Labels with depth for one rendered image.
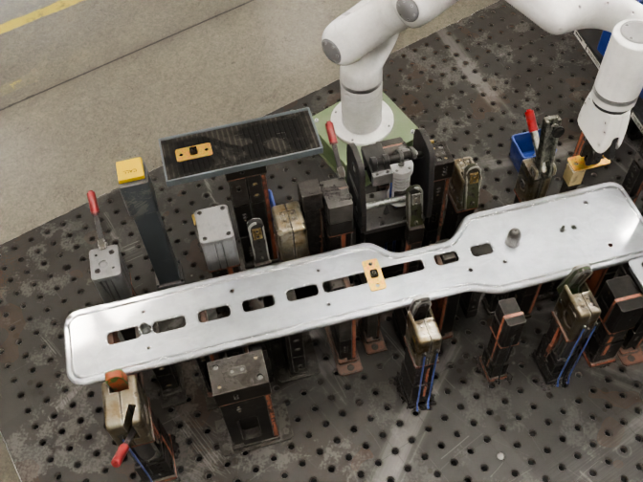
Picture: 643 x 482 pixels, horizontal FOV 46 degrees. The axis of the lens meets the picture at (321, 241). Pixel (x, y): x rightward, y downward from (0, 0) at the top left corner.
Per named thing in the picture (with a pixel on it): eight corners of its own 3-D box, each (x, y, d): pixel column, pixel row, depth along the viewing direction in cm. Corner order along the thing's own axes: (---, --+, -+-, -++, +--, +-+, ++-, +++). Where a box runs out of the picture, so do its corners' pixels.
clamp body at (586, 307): (542, 393, 190) (575, 326, 162) (522, 352, 197) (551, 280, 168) (575, 383, 191) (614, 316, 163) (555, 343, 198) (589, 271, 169)
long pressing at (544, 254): (69, 401, 162) (67, 398, 161) (62, 312, 175) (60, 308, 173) (664, 253, 178) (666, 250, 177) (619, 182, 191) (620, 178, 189)
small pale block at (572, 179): (542, 257, 213) (572, 173, 183) (537, 248, 215) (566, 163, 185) (553, 254, 213) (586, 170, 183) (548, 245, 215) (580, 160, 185)
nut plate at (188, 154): (177, 162, 177) (176, 159, 176) (174, 150, 179) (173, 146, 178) (212, 154, 178) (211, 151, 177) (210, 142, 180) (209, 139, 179)
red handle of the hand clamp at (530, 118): (537, 174, 183) (521, 110, 183) (534, 175, 185) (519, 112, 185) (553, 170, 183) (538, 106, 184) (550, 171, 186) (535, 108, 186)
